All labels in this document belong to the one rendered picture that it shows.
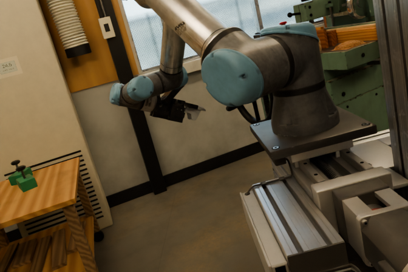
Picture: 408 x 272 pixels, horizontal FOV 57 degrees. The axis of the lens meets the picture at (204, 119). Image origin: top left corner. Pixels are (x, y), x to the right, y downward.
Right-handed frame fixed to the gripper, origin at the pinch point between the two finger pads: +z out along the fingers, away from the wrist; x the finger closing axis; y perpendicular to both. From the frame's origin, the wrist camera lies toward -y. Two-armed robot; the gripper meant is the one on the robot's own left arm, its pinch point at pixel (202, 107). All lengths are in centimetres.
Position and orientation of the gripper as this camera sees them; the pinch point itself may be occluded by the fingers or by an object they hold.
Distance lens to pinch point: 145.2
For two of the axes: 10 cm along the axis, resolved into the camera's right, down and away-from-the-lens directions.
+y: -2.2, 9.7, 0.1
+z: 8.7, 1.9, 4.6
